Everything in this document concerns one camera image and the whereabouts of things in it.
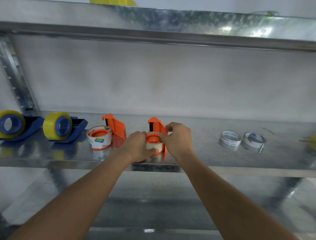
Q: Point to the yellow tape roll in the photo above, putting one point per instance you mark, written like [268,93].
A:
[10,112]
[48,127]
[111,2]
[313,143]

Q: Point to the person's left hand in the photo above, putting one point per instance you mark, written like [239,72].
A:
[135,148]

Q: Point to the clear plastic packaging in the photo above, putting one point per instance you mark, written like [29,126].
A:
[267,13]

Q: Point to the orange tape dispenser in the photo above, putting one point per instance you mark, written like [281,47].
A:
[155,123]
[118,128]

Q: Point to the blue tape dispenser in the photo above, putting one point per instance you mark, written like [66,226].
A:
[32,123]
[79,126]

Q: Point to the galvanized metal shelving rack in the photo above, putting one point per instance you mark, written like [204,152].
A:
[148,24]

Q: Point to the person's left forearm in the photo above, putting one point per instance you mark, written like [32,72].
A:
[69,202]

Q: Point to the person's right forearm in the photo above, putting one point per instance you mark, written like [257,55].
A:
[234,202]

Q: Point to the person's right hand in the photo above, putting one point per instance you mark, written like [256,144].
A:
[180,141]

